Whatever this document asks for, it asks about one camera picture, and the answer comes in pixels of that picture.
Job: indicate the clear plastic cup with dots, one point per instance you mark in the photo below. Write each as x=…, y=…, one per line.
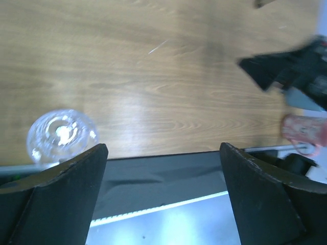
x=60, y=135

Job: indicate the pink glass mug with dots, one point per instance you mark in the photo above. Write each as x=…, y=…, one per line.
x=303, y=129

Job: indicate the light blue cup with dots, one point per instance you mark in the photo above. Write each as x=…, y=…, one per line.
x=295, y=98

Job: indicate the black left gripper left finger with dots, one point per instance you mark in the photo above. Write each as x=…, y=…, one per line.
x=54, y=206

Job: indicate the stainless steel dish rack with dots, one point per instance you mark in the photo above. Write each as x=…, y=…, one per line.
x=261, y=3

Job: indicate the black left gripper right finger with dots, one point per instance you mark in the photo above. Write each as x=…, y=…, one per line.
x=273, y=200

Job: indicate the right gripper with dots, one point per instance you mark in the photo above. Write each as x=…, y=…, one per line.
x=303, y=68

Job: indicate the white cable duct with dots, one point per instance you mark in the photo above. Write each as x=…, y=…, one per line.
x=120, y=217

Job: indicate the black base mat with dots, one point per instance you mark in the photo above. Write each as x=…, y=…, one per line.
x=134, y=184

